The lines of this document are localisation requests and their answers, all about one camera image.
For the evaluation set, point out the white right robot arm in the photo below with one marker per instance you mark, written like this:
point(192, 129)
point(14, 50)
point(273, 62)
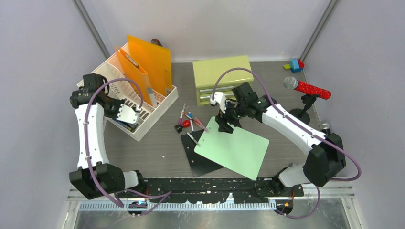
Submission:
point(323, 160)

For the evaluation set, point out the thick orange binder folder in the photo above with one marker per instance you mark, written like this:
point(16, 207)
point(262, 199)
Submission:
point(135, 72)

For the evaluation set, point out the pink highlighter pen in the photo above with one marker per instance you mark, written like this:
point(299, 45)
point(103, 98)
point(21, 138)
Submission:
point(201, 124)

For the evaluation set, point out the black microphone stand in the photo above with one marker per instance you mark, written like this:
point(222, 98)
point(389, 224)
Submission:
point(302, 114)

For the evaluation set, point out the red glitter microphone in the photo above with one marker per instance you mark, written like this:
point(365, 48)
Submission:
point(294, 84)

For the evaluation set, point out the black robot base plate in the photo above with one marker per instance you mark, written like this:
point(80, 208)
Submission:
point(216, 190)

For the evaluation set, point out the orange red marker pen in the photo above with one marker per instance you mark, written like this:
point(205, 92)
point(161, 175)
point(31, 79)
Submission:
point(194, 121)

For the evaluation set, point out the mint green clipboard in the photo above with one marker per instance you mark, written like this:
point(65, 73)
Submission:
point(241, 151)

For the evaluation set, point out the black clipboard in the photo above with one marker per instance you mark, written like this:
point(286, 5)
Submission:
point(199, 165)

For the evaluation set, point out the blue cap white marker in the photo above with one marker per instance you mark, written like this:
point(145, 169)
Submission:
point(192, 127)

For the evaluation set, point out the purple marker pen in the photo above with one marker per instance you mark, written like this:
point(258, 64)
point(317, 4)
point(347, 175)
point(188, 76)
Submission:
point(181, 115)

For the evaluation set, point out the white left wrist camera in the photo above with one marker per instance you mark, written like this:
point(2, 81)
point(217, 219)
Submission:
point(128, 114)

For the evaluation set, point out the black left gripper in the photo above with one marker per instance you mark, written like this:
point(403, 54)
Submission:
point(119, 103)

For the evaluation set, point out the white plastic file rack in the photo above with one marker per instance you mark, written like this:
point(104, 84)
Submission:
point(148, 115)

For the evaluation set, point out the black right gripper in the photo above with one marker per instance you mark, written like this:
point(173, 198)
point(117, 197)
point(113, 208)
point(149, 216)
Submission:
point(223, 126)

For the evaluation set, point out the colourful toy blocks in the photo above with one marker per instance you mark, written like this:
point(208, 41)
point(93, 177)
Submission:
point(295, 65)

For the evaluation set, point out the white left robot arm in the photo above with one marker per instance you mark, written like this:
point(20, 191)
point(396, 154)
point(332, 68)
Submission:
point(95, 176)

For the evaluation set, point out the thin orange folder in rack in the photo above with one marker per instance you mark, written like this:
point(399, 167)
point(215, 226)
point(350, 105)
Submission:
point(155, 60)

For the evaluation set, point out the Nineteen Eighty-Four dark book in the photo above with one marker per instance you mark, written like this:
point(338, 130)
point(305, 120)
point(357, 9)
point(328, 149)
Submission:
point(128, 126)

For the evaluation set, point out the black handheld microphone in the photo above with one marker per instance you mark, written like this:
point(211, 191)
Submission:
point(325, 128)

